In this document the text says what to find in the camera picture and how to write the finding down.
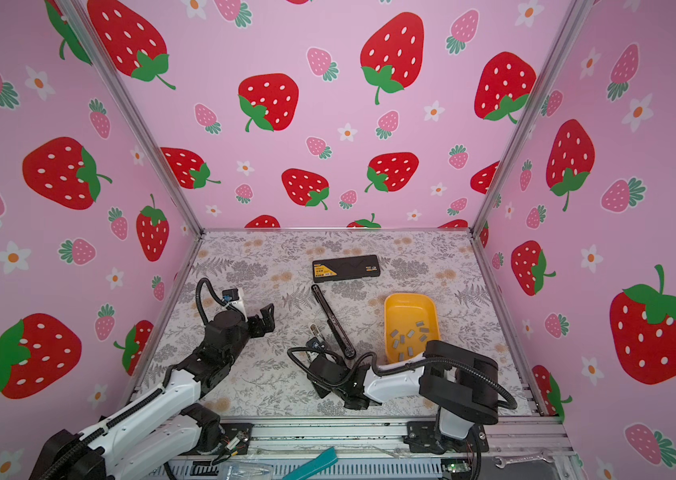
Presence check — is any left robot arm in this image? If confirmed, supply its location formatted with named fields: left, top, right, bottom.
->
left=30, top=304, right=275, bottom=479

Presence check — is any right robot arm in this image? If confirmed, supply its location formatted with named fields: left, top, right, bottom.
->
left=287, top=340, right=518, bottom=441

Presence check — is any teal plastic tool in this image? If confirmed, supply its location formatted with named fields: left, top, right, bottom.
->
left=283, top=447, right=338, bottom=480

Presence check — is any yellow plastic tray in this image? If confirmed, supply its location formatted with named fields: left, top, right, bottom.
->
left=384, top=293, right=440, bottom=363

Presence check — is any black flat tool case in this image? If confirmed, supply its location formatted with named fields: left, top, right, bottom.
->
left=312, top=255, right=381, bottom=284

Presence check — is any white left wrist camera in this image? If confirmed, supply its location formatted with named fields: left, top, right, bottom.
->
left=221, top=288, right=246, bottom=316

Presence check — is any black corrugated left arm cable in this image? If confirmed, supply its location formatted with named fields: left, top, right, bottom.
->
left=195, top=277, right=228, bottom=328

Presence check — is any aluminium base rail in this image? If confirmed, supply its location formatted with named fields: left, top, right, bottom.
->
left=121, top=418, right=567, bottom=460

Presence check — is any grey slotted cable duct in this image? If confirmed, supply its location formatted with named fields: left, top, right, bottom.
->
left=133, top=458, right=495, bottom=480

